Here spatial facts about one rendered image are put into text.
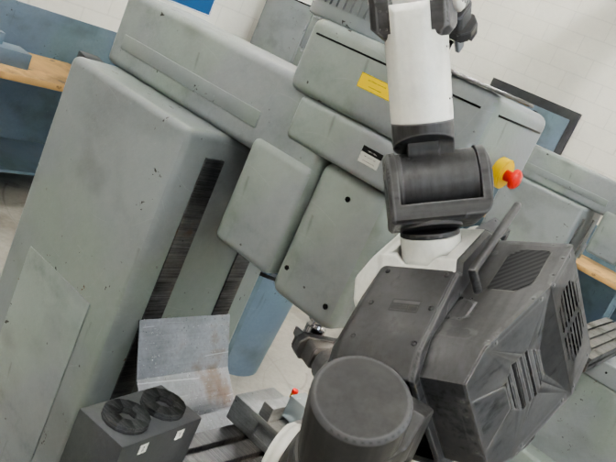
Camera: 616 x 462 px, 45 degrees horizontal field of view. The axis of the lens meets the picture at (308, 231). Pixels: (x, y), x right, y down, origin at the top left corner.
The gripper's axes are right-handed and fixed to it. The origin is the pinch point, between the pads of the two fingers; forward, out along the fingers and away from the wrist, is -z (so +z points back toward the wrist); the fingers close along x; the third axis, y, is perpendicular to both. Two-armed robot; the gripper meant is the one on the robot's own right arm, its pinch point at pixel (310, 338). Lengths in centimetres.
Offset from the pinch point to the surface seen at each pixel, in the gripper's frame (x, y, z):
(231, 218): 21.5, -17.1, -17.7
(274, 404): -2.3, 21.8, -5.7
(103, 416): 47, 14, 19
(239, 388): -93, 122, -180
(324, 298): 6.9, -13.8, 8.9
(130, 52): 44, -39, -67
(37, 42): 24, 23, -451
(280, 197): 17.0, -27.7, -7.9
